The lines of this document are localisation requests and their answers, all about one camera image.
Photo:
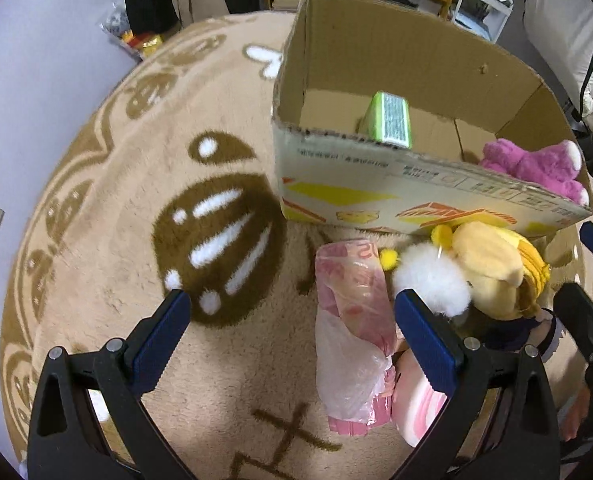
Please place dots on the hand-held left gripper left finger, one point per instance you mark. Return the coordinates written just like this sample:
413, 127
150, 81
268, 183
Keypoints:
160, 342

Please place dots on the beige round patterned rug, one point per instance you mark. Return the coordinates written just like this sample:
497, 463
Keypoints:
126, 270

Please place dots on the clear bag of small things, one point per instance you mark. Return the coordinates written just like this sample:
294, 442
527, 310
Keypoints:
115, 21

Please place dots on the pink and white plush cushion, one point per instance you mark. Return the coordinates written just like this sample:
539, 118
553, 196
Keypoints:
416, 412

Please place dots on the green rectangular pack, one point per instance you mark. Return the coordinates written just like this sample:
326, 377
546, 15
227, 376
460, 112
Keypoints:
391, 117

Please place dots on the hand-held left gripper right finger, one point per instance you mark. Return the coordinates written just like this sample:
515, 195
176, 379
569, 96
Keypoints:
426, 342

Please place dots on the pink pack in plastic bag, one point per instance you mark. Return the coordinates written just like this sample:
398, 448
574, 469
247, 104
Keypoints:
349, 310

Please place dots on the pink plush toy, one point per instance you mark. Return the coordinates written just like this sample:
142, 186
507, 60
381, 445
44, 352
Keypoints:
536, 165

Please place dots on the white metal cart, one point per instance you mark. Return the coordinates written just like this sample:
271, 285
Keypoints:
481, 7

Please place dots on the red and yellow package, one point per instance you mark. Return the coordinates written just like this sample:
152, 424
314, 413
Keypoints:
144, 42

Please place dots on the white fluffy plush toy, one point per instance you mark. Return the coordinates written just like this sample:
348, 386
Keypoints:
431, 275

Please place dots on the yellow-haired plush doll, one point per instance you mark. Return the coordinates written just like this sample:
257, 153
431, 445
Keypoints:
491, 257

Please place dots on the brown cardboard box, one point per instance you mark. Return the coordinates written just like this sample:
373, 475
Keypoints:
426, 55

